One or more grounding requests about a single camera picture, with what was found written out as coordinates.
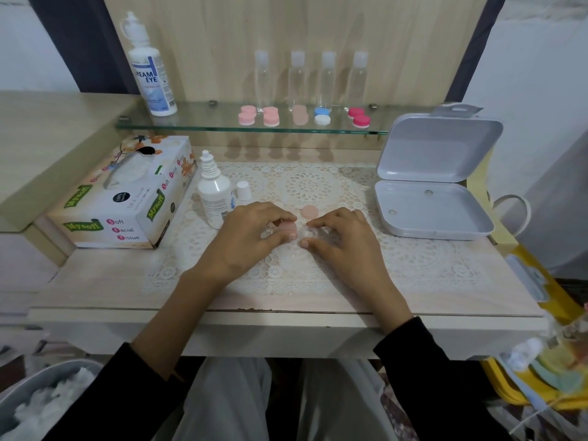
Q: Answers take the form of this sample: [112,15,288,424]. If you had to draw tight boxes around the person's right hand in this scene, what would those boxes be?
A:
[299,207,401,303]

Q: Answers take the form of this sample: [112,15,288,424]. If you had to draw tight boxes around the person's left hand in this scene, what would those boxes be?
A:
[192,201,299,286]

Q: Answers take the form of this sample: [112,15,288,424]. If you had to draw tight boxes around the clear lens case pink cap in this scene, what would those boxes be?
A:
[264,219,323,248]

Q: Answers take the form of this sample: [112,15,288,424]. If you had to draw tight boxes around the person's left forearm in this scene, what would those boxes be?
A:
[41,266,231,441]

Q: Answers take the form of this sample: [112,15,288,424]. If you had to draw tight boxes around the person's right forearm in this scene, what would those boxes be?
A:
[363,287,513,441]

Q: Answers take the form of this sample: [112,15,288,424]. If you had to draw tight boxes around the small white dropper bottle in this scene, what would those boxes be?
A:
[197,150,236,230]

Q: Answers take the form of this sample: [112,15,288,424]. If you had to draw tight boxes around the white lace table mat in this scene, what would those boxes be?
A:
[142,162,495,300]

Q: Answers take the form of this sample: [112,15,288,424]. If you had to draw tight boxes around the red and pink lens case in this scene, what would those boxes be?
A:
[347,106,372,129]

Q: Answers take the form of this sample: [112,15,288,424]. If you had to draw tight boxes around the open white plastic case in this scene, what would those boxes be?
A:
[374,103,504,240]

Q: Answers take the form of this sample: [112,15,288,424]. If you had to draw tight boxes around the glass shelf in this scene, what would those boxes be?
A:
[115,100,443,136]

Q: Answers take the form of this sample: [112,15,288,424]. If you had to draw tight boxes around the clear travel bottle white cap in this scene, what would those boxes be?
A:
[349,51,369,110]
[289,51,307,109]
[254,50,272,111]
[320,51,338,110]

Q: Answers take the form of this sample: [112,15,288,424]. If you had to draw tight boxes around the floral tissue box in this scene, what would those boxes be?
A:
[46,135,198,250]

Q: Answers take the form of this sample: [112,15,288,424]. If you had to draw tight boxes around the person's legs in white trousers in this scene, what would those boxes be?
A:
[183,355,387,441]

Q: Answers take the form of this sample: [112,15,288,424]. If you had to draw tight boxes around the wooden back panel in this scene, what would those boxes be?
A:
[101,0,490,108]

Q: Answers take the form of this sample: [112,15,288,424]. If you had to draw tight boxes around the large white solution bottle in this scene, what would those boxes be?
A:
[120,11,178,117]

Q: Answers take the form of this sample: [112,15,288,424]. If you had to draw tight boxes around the yellow bag with supplies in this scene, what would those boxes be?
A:
[479,242,588,411]

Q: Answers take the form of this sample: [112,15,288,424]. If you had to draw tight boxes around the crumpled white tissues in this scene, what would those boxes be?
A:
[13,367,96,438]

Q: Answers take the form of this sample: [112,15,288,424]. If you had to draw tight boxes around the grey waste bin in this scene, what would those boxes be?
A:
[0,359,104,441]

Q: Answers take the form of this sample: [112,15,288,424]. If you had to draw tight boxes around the white curved handle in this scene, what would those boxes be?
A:
[491,194,533,238]

